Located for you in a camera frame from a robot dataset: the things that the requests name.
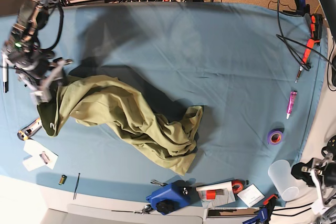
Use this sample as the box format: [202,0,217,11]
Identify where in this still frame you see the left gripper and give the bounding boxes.
[291,153,335,214]

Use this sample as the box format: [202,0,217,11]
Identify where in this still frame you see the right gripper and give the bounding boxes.
[14,57,73,103]

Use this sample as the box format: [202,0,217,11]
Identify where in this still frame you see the olive green t-shirt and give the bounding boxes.
[37,75,203,175]

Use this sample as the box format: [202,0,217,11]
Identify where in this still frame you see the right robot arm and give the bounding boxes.
[1,0,72,104]

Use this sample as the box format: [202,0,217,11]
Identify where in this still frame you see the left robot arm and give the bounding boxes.
[291,0,335,215]

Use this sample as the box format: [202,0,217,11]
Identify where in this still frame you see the translucent plastic cup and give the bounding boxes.
[268,159,299,202]

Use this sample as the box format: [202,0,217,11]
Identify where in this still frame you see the black marker pen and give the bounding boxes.
[2,53,9,93]

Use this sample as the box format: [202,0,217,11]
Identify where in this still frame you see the purple tape roll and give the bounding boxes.
[267,128,284,145]

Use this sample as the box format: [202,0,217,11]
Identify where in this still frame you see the white paper card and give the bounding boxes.
[237,184,264,207]

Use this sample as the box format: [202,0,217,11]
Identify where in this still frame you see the orange grey utility knife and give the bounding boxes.
[17,118,42,141]

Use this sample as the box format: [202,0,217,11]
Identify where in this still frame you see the blue orange clamp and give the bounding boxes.
[243,194,278,224]

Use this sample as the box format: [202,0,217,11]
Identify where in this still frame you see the red tape roll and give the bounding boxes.
[232,180,244,194]

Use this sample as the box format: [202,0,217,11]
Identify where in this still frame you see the white paper sheets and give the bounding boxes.
[23,139,58,172]

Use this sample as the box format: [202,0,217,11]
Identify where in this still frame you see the purple glue tube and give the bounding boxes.
[286,91,297,119]

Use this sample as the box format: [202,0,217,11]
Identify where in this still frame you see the clear case with red part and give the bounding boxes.
[196,181,236,209]

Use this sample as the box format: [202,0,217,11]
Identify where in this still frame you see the small green battery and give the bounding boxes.
[58,174,67,185]

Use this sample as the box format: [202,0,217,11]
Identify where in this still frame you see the blue table cloth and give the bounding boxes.
[1,3,328,201]

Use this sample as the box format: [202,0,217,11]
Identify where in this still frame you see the blue plastic box with knob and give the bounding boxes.
[146,179,192,215]

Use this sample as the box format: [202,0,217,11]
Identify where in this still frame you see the red handled screwdriver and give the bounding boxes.
[295,38,315,83]

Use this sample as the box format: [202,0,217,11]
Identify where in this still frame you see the metal key ring clip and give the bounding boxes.
[133,204,154,215]

